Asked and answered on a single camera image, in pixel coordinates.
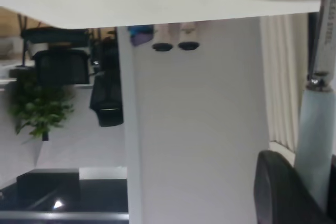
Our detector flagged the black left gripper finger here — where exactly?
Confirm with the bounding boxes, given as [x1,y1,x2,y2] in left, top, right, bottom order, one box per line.
[253,150,336,224]

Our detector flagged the green potted plant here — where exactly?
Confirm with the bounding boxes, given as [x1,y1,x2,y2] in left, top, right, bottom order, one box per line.
[7,71,77,141]

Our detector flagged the black mesh office chair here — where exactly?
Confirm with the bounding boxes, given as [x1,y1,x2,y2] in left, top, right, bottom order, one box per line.
[33,49,90,86]
[88,70,124,127]

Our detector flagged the beige curtain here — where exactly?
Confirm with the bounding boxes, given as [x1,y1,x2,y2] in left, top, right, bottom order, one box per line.
[259,13,310,154]

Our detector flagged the blue purple object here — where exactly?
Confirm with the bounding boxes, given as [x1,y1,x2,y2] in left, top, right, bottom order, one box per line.
[127,24,154,47]

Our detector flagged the pale post with black cap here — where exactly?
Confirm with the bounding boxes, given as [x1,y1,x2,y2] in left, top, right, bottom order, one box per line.
[177,21,201,51]
[152,22,174,52]

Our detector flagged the dark green desk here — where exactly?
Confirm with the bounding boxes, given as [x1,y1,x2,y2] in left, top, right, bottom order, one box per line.
[20,27,91,44]

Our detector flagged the metal spoon pale blue handle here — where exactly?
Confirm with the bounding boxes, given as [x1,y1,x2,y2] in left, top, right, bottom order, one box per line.
[293,0,336,210]

